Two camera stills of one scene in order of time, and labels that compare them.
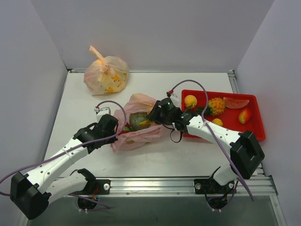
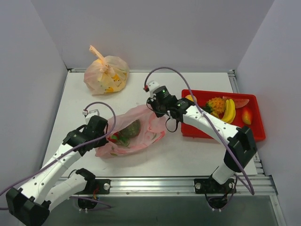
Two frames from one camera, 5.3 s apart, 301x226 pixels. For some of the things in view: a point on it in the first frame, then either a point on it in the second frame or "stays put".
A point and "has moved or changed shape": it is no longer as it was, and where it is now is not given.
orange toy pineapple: x=216 y=106 stays put
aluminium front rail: x=151 y=187 stays put
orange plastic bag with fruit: x=106 y=75 stays put
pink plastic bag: x=139 y=139 has moved or changed shape
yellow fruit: x=145 y=123 to x=230 y=111
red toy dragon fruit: x=127 y=128 has moved or changed shape
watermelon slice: x=234 y=103 stays put
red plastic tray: x=242 y=111 stays put
